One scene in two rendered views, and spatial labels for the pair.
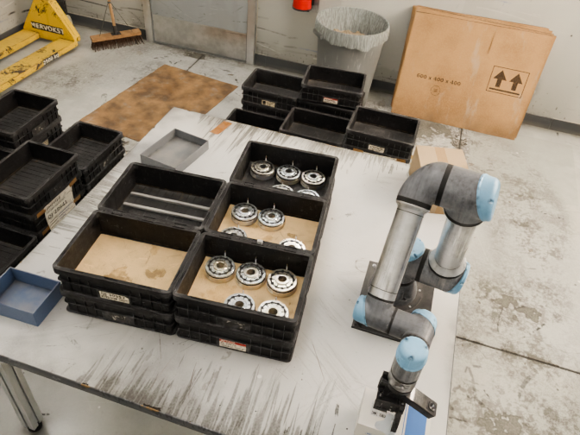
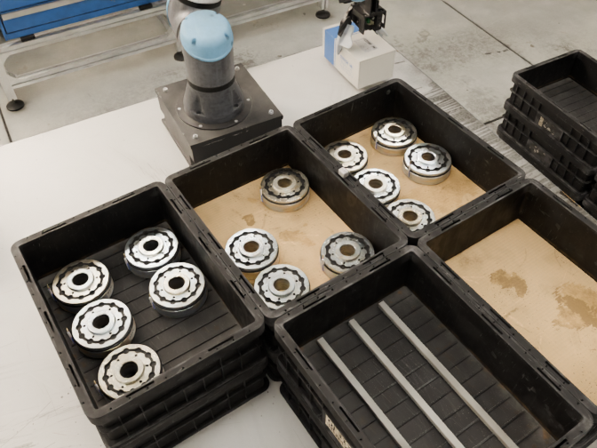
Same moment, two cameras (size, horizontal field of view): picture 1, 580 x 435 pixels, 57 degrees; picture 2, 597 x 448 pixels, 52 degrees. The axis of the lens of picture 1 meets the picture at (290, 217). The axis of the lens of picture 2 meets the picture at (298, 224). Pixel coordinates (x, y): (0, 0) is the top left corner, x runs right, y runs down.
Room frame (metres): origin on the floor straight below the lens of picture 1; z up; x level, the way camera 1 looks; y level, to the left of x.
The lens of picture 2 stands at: (1.94, 0.69, 1.76)
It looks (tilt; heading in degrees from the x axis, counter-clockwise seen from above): 48 degrees down; 229
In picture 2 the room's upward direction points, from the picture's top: 1 degrees counter-clockwise
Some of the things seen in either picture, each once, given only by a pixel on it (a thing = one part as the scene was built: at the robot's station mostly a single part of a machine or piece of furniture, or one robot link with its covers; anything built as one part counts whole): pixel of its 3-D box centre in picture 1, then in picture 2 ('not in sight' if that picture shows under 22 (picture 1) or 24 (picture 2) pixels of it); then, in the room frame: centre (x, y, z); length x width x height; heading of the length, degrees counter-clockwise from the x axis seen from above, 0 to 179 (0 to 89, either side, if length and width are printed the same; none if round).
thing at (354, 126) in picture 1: (376, 155); not in sight; (2.74, -0.49, 0.37); 0.40 x 0.30 x 0.45; 77
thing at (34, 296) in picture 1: (23, 295); not in sight; (1.12, 0.88, 0.74); 0.20 x 0.15 x 0.07; 78
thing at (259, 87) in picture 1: (274, 104); not in sight; (3.31, 0.20, 0.31); 0.40 x 0.30 x 0.34; 77
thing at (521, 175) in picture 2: (246, 275); (403, 152); (1.16, 0.12, 0.92); 0.40 x 0.30 x 0.02; 82
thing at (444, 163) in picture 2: (239, 305); (427, 158); (1.08, 0.13, 0.86); 0.10 x 0.10 x 0.01
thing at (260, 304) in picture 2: (267, 217); (281, 212); (1.45, 0.08, 0.92); 0.40 x 0.30 x 0.02; 82
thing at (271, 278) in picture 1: (281, 280); (344, 156); (1.21, 0.00, 0.86); 0.10 x 0.10 x 0.01
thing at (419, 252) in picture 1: (405, 257); (207, 47); (1.27, -0.40, 0.97); 0.13 x 0.12 x 0.14; 68
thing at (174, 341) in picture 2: (285, 179); (139, 302); (1.75, 0.04, 0.87); 0.40 x 0.30 x 0.11; 82
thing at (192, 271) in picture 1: (245, 286); (401, 170); (1.16, 0.12, 0.87); 0.40 x 0.30 x 0.11; 82
